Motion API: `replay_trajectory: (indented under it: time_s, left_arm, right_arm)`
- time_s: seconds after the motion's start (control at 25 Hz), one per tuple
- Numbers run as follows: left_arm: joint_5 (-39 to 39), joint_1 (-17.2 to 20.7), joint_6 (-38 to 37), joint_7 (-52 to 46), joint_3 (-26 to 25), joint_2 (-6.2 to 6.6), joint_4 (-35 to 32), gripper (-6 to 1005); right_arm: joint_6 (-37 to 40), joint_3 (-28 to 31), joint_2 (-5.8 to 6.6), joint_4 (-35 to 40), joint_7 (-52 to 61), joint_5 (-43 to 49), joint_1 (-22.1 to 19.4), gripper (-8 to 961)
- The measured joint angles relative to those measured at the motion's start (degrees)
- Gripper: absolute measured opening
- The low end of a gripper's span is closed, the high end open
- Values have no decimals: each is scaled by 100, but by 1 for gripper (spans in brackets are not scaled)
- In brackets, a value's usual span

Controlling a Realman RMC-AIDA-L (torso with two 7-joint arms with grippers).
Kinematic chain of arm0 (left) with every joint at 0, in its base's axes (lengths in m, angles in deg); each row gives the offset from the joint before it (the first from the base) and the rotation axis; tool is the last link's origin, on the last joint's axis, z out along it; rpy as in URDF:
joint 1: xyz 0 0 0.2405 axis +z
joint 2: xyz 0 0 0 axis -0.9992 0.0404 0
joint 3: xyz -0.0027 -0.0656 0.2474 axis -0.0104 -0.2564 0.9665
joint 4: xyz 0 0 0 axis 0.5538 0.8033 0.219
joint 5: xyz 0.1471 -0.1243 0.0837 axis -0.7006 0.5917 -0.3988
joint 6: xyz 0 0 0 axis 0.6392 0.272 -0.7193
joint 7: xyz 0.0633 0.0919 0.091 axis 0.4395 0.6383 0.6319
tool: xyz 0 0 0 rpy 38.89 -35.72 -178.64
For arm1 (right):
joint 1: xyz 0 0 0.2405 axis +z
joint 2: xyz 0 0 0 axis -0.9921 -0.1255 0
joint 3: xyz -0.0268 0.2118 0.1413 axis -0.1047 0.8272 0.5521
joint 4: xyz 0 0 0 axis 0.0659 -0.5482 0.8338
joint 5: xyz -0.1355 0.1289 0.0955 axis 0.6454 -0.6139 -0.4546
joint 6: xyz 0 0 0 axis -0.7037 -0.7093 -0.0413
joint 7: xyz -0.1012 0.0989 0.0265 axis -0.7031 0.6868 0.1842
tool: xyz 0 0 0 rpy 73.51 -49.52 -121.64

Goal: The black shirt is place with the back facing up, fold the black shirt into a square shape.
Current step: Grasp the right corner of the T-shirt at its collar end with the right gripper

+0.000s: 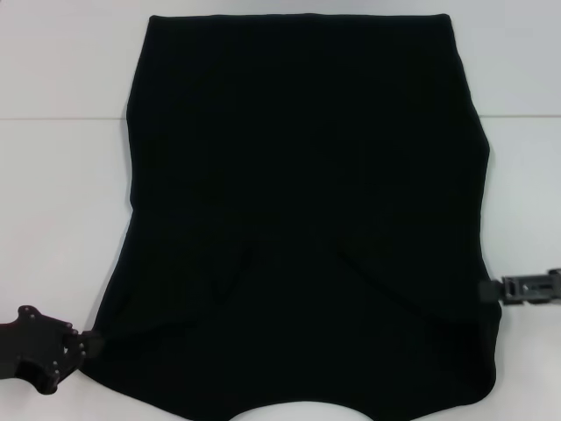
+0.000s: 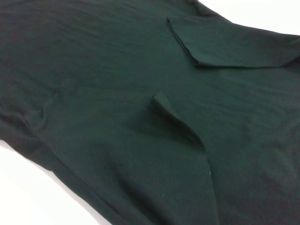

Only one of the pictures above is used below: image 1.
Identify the black shirt with white print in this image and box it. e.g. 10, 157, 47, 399
81, 12, 503, 421

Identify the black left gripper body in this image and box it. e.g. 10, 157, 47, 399
0, 305, 83, 395

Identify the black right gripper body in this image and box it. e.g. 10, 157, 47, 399
502, 270, 561, 306

